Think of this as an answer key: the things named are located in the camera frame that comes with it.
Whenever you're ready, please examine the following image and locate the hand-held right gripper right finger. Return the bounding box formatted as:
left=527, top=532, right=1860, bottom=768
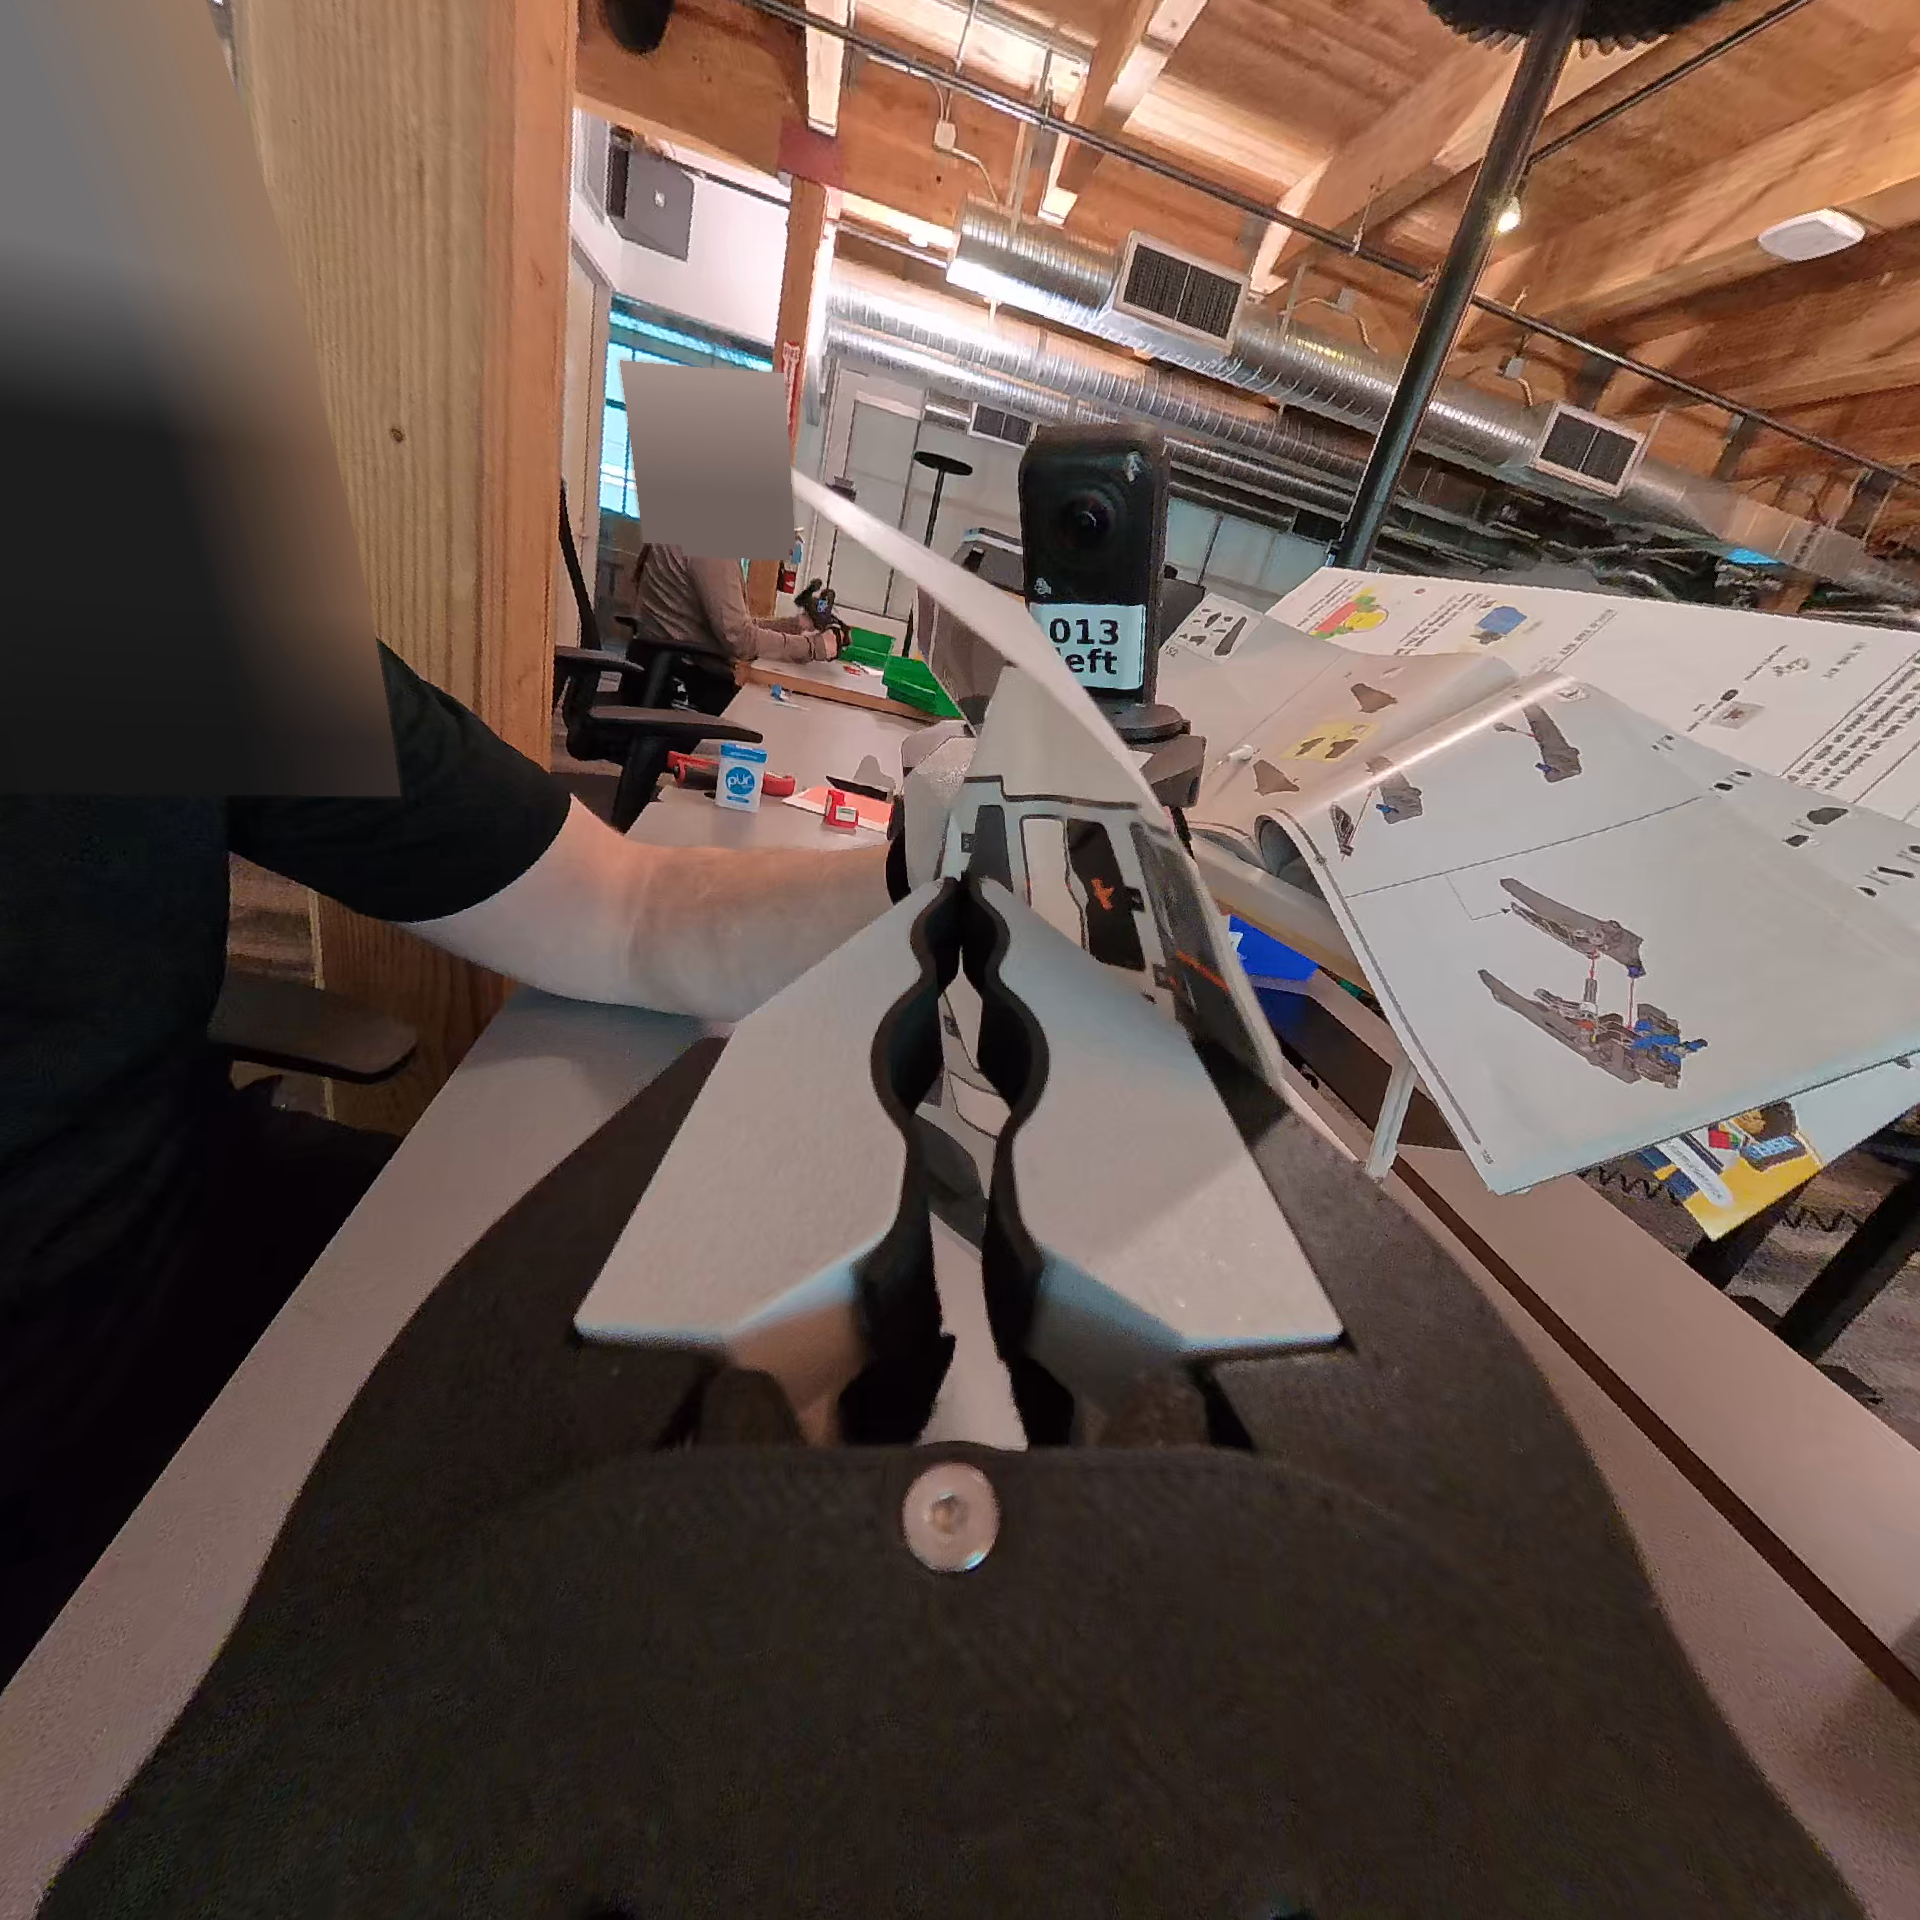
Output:
left=966, top=875, right=1341, bottom=1449

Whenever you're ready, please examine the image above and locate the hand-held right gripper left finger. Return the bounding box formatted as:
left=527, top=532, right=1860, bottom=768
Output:
left=571, top=875, right=964, bottom=1449

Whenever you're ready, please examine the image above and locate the printed sticker sheet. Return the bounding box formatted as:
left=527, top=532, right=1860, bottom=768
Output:
left=789, top=472, right=1293, bottom=1454

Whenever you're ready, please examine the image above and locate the person's left forearm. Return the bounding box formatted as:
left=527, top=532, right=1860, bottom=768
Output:
left=395, top=794, right=900, bottom=1040

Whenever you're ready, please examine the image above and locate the black floor lamp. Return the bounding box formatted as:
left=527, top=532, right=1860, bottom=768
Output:
left=911, top=447, right=976, bottom=602

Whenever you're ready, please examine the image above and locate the white vent grille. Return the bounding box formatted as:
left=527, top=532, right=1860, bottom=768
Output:
left=1112, top=232, right=1253, bottom=344
left=1528, top=403, right=1647, bottom=496

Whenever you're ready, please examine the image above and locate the blue plastic bin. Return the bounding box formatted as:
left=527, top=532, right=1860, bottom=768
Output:
left=1228, top=917, right=1346, bottom=1025

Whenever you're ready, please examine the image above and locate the grey desk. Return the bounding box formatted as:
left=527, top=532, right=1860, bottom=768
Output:
left=617, top=678, right=966, bottom=859

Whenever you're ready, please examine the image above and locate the black pole with round disc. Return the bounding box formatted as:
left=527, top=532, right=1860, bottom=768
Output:
left=1331, top=0, right=1720, bottom=577

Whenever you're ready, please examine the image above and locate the black chair armrest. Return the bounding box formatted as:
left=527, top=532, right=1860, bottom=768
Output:
left=207, top=975, right=419, bottom=1083

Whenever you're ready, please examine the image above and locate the black office chair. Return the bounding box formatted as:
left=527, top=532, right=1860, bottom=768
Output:
left=553, top=479, right=758, bottom=836

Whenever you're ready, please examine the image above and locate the open instruction booklet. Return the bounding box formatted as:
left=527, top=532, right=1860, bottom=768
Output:
left=1186, top=569, right=1920, bottom=1241

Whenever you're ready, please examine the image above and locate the person's torso in black shirt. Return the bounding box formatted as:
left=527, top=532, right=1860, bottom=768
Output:
left=0, top=641, right=575, bottom=1690

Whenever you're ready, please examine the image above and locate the wooden pillar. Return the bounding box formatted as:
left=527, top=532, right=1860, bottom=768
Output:
left=237, top=0, right=579, bottom=1133

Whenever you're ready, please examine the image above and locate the silver air duct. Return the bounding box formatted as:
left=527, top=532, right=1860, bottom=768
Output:
left=825, top=203, right=1920, bottom=610

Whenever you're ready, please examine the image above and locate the black coiled cable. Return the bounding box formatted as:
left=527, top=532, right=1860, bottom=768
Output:
left=1587, top=1152, right=1854, bottom=1237

